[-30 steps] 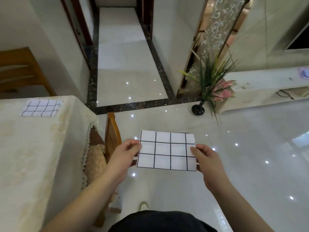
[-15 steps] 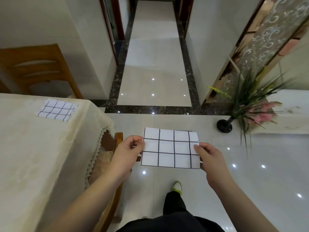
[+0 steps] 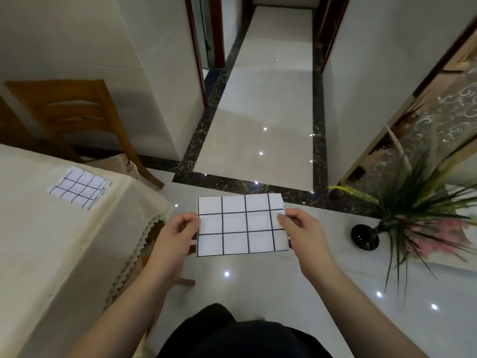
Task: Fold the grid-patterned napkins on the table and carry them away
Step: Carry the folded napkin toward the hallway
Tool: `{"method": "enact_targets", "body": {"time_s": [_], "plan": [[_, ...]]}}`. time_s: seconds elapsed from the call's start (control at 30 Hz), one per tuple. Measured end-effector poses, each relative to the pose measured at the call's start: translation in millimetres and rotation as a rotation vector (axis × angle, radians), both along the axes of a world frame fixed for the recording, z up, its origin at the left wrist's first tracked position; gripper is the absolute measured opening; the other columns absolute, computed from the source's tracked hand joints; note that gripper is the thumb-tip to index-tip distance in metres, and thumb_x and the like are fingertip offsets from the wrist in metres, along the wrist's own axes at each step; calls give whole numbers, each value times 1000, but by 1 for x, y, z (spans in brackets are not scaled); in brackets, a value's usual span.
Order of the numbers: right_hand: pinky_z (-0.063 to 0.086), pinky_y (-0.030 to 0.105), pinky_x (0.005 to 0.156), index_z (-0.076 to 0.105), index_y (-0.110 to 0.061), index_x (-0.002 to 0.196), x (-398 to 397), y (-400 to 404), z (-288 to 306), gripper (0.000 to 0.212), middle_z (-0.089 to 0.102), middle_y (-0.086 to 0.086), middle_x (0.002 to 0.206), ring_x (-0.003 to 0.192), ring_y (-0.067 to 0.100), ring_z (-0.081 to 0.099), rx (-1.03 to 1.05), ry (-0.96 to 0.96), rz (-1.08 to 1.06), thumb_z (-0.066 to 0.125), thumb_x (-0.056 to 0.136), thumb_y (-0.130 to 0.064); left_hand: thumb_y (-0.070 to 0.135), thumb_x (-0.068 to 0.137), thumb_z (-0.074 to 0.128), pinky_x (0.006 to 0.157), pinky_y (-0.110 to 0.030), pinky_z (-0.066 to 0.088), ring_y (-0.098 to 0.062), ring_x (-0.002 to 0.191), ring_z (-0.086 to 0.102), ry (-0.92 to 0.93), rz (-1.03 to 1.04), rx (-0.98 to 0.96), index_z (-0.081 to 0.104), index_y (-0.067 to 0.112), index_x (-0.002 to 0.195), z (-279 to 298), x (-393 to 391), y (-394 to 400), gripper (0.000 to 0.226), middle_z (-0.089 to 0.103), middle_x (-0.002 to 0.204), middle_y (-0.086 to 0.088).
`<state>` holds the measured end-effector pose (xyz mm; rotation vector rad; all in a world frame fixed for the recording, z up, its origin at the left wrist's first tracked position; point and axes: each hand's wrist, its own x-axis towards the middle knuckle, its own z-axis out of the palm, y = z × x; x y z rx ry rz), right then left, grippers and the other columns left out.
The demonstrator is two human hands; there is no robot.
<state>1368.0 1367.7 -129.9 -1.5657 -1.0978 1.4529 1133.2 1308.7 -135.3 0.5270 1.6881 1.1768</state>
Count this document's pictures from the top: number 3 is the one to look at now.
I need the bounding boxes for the person's right hand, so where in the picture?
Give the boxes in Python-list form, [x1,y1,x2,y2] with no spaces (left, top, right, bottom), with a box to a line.
[277,208,338,281]

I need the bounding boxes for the person's left hand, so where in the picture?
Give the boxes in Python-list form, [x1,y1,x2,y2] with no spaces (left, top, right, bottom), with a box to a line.
[146,213,202,282]

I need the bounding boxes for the white black-checked cloth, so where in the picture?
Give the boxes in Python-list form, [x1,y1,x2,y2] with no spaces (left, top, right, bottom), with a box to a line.
[196,193,290,258]
[48,166,113,212]

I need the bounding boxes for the person's left forearm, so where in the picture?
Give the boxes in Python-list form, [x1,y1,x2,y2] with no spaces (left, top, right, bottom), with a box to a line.
[61,266,183,358]

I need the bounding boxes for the person's right forearm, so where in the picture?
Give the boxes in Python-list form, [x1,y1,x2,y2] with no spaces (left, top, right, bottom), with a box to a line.
[304,262,446,358]

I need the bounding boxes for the black round vase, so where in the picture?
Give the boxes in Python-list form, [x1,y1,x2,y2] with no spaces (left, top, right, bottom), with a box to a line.
[351,224,381,251]

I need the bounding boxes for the beige chair cushion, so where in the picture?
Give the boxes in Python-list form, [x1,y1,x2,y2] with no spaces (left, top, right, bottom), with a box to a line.
[87,153,141,180]

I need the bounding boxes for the person's black clothing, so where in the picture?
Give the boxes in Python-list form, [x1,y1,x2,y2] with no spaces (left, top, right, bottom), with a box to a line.
[157,303,333,358]

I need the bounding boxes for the green artificial plant pink flowers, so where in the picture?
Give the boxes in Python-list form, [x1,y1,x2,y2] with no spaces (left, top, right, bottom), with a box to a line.
[327,108,477,297]

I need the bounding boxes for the cream lace-trimmed tablecloth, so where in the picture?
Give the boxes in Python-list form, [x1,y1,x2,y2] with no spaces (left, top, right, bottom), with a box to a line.
[0,143,176,358]

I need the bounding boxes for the patterned frosted glass door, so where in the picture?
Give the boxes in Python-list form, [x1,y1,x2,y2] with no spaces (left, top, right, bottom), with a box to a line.
[336,15,477,187]

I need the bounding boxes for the dark red wooden door frame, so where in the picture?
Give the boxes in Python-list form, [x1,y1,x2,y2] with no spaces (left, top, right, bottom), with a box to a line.
[312,0,352,75]
[184,0,226,109]

